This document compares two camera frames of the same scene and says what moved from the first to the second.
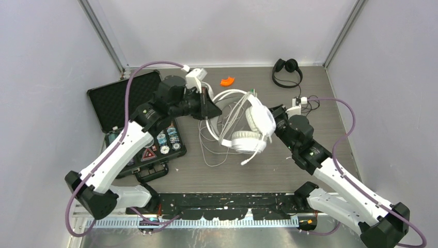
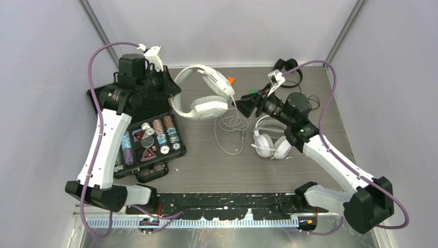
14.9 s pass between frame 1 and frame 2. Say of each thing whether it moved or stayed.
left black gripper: moved
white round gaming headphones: moved
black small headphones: stayed
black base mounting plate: stayed
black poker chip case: stayed
